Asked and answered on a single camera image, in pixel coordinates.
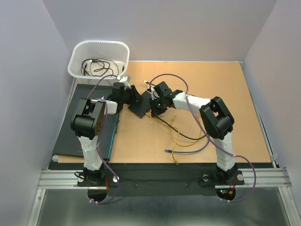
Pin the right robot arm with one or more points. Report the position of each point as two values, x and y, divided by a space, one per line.
216 118

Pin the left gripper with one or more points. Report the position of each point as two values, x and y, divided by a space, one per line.
137 97

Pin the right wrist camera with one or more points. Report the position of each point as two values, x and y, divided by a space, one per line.
154 94

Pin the aluminium rail frame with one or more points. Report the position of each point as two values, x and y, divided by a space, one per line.
263 200

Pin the white plastic bin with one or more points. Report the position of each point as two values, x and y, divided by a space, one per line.
93 59

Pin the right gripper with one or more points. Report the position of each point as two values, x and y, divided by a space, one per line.
155 111

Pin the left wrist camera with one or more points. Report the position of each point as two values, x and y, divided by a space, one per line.
125 80

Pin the small black network switch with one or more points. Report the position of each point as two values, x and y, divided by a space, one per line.
141 107

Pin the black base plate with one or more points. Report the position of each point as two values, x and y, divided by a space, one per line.
152 179

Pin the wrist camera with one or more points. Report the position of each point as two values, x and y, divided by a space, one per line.
154 94
125 80

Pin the large black rack switch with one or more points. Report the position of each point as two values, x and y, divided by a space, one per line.
67 143

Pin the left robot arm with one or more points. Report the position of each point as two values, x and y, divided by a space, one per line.
88 122

